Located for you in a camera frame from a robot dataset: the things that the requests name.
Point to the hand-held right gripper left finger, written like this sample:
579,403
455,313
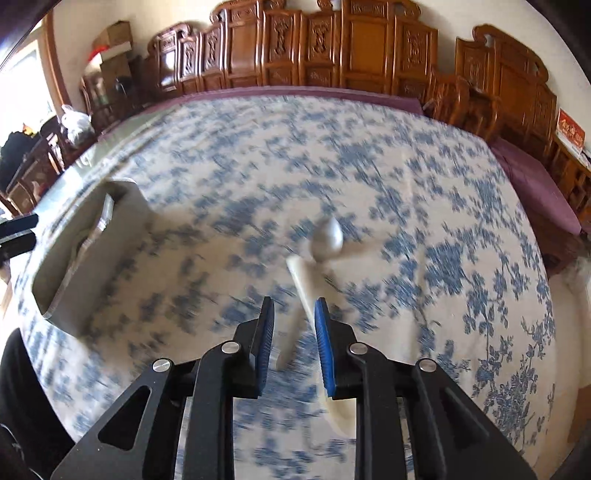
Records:
264,350

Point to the dark wooden chair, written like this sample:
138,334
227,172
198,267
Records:
39,177

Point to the blue floral blanket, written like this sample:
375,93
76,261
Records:
231,161

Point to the pale green mattress cover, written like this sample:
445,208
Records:
87,157

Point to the grey furry object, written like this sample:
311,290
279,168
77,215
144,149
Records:
579,277

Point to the grey rectangular tray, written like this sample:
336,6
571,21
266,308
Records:
92,277

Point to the dark wooden cabinet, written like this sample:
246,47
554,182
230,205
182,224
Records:
124,83

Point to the person's black clothing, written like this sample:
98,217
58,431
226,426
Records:
27,406

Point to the slim metal spoon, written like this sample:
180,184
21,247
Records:
105,212

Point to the wooden armchair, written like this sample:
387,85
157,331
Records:
484,115
445,104

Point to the carved wooden headboard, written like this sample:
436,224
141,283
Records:
508,87
189,60
258,41
369,46

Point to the white plastic bag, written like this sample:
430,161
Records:
76,123

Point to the large white plastic spoon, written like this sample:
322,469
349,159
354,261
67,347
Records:
302,286

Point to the red box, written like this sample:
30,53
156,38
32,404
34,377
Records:
571,131

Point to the wooden bedside cabinet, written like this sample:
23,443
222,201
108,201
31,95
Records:
575,177

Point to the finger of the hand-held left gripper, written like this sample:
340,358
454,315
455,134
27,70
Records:
16,249
18,225

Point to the cardboard box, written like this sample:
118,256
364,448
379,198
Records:
113,39

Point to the black bag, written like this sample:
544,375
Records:
16,154

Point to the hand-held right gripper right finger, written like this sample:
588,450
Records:
324,355

